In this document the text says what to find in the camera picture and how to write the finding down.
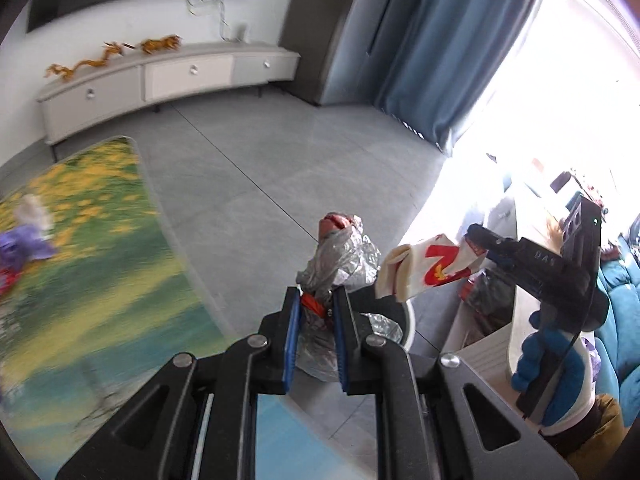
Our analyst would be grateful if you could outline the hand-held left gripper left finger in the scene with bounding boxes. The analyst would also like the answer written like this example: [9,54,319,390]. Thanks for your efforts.
[55,287,303,480]

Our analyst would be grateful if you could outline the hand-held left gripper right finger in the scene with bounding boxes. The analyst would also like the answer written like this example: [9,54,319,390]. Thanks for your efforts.
[332,287,578,480]

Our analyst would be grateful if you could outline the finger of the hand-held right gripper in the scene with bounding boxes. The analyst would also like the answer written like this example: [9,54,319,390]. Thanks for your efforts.
[465,224,522,262]

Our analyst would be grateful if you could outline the white trash bin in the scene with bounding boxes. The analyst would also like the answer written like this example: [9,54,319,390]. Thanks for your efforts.
[347,292,416,356]

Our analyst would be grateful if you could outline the silver foil food wrapper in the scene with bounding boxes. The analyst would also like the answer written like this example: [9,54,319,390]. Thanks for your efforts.
[295,212,405,381]

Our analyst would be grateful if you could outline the white paper wrapper red print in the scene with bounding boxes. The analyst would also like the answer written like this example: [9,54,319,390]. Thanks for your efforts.
[375,232,488,303]

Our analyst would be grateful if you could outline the person's right forearm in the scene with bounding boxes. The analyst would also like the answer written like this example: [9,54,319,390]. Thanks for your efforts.
[542,392,626,466]

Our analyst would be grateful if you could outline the person's right hand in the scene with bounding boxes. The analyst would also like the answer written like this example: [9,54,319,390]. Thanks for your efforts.
[511,310,601,436]

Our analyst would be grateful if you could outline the white side table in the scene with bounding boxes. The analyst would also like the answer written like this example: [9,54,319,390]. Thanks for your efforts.
[440,180,601,386]

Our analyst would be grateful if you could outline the clear plastic bag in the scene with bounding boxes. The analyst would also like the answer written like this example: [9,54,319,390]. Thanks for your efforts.
[457,270,516,346]

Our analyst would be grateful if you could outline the teal sofa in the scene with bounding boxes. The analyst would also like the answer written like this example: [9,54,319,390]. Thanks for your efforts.
[595,240,640,401]

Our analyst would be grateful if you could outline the blue curtain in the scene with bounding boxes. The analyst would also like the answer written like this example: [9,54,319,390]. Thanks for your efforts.
[375,0,548,153]

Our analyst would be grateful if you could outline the purple plastic wrapper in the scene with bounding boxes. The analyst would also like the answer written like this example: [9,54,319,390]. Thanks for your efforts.
[0,225,58,271]

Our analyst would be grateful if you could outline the grey white television cabinet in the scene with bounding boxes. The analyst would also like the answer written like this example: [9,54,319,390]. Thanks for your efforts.
[35,40,301,148]

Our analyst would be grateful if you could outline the tall grey cabinet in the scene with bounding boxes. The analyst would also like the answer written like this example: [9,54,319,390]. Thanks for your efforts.
[277,0,416,106]

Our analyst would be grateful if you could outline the white crumpled tissue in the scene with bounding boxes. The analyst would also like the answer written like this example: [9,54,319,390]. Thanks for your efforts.
[15,194,53,238]

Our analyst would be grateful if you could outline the golden tiger figurine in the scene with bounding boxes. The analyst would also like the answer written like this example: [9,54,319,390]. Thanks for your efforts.
[140,35,182,55]

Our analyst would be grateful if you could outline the golden dragon figurine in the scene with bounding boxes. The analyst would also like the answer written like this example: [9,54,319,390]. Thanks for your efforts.
[45,57,108,82]
[100,40,136,62]

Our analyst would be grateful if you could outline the white television cables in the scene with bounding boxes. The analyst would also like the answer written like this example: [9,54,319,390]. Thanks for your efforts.
[185,0,232,41]

